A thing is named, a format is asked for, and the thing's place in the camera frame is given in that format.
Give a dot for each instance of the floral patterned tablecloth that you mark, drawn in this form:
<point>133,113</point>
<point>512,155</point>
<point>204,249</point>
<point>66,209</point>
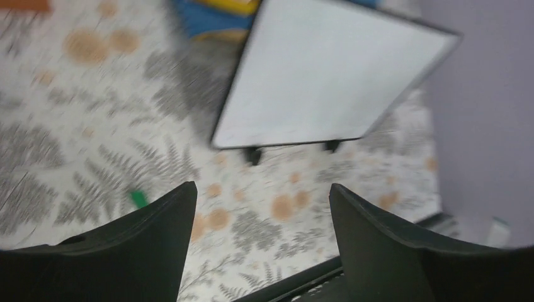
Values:
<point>99,98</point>

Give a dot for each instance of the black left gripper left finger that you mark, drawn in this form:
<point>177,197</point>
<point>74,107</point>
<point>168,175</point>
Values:
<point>138,257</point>

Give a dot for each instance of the white board with black frame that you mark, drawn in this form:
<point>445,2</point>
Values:
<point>323,72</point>

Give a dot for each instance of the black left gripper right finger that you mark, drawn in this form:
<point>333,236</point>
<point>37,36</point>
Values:
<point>471,272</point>

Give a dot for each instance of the wooden compartment tray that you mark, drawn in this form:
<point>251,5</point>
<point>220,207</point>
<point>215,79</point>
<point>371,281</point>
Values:
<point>26,5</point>

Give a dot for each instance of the blue cartoon print cloth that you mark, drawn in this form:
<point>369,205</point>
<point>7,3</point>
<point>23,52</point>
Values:
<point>221,20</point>

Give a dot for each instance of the green capped whiteboard marker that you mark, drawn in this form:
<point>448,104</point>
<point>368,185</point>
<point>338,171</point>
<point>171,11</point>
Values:
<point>138,198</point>

